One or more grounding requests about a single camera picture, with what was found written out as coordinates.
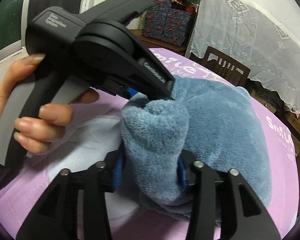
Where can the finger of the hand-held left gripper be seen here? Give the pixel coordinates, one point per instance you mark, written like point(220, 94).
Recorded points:
point(162, 85)
point(131, 93)

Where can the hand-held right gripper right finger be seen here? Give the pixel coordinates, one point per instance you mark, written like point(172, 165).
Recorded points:
point(182, 172)

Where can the aluminium frame window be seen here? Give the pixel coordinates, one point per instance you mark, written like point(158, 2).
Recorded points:
point(5, 30)

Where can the blue fleece jacket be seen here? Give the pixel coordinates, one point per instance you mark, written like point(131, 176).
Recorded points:
point(215, 130)

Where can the stack of patterned blue boxes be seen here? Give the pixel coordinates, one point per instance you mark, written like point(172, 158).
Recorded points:
point(165, 27)

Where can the pink printed bedsheet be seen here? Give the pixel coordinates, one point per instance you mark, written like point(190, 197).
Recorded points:
point(282, 192)

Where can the dark wooden chair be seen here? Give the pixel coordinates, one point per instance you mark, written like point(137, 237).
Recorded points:
point(212, 53)

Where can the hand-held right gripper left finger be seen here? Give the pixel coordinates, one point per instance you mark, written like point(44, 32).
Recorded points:
point(118, 172)

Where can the white lace cloth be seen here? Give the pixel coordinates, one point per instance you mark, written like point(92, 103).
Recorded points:
point(252, 30)

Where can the person's left hand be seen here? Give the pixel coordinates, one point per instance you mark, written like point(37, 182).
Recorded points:
point(50, 122)

